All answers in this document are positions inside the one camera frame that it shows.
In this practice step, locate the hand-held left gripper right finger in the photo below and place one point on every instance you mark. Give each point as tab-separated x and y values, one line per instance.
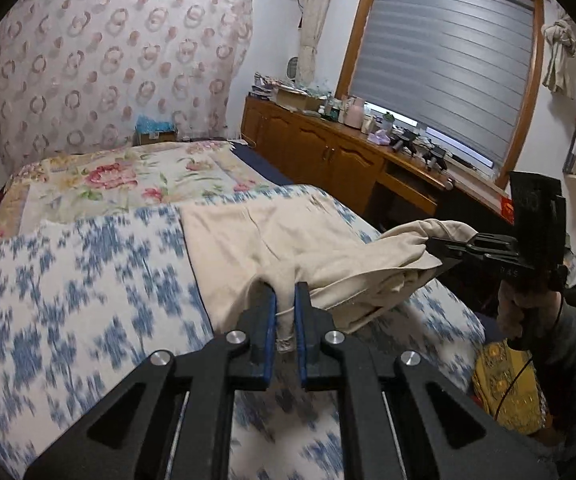
300	340

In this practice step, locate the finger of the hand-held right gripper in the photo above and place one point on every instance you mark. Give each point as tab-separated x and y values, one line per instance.
493	264
488	245

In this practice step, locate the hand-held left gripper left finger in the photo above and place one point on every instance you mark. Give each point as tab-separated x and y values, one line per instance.
269	340

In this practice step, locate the cream garment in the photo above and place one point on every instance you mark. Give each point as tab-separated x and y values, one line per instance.
318	260

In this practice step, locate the person's right forearm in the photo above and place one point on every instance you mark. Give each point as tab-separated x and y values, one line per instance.
575	360

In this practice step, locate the person's right hand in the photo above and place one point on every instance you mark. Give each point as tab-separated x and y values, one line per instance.
515	310

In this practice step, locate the red packet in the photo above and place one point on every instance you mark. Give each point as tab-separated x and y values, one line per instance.
508	208

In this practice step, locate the yellow patterned cushion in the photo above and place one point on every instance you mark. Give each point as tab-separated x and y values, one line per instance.
508	375

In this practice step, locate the purple tissue pack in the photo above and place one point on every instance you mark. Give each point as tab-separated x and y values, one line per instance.
380	138

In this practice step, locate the green cap bottle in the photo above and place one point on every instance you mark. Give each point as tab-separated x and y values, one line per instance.
387	122

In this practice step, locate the white bottle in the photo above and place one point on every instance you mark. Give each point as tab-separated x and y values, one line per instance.
368	122

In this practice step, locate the knotted hanging cloth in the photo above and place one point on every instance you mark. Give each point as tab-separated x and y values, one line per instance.
560	50

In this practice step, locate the blue floral blanket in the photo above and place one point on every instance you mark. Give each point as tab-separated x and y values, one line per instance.
93	285

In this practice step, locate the pink bottle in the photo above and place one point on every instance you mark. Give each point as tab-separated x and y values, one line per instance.
353	112

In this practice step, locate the wooden cabinet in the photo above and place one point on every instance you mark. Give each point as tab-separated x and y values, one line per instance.
318	145

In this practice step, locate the pink floral blanket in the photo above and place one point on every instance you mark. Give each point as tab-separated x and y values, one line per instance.
118	175

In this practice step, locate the small cardboard box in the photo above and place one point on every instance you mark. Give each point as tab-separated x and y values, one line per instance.
155	138

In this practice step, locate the open cardboard box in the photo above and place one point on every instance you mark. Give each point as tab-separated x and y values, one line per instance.
298	100

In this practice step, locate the pile of papers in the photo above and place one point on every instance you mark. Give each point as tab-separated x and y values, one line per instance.
265	85

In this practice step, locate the small desk fan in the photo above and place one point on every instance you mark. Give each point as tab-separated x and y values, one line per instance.
293	69

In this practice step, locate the tied lace curtain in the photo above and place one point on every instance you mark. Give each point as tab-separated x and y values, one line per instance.
318	20

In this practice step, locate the black tripod camera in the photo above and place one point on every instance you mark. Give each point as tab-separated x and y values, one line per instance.
437	157
405	141

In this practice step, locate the wooden window frame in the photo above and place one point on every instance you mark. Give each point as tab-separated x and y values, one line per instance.
355	35

